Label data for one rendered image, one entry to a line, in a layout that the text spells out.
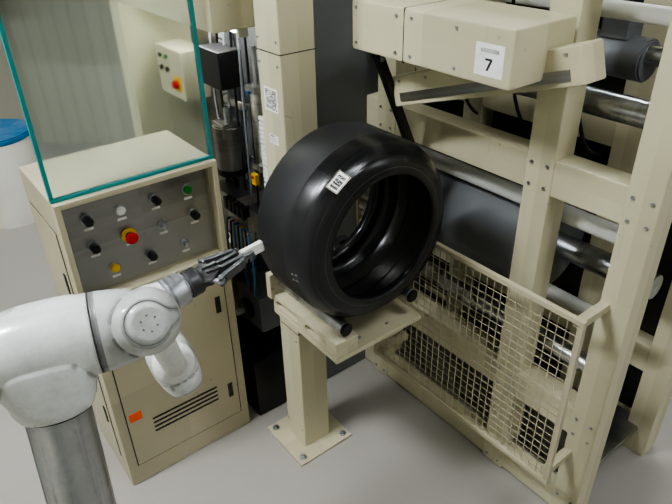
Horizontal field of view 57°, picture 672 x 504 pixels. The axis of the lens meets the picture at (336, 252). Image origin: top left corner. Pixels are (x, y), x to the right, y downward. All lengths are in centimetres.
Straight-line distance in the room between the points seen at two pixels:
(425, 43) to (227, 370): 154
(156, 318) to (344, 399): 208
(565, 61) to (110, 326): 122
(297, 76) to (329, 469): 159
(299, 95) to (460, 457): 164
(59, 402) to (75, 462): 11
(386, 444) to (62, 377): 197
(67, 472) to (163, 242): 130
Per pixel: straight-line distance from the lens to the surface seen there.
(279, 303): 217
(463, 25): 169
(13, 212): 490
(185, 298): 161
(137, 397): 250
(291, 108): 195
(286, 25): 189
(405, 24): 183
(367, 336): 205
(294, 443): 280
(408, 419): 290
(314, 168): 171
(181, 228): 228
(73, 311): 101
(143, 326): 97
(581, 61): 166
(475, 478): 273
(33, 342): 101
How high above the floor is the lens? 210
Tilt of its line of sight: 31 degrees down
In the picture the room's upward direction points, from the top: 1 degrees counter-clockwise
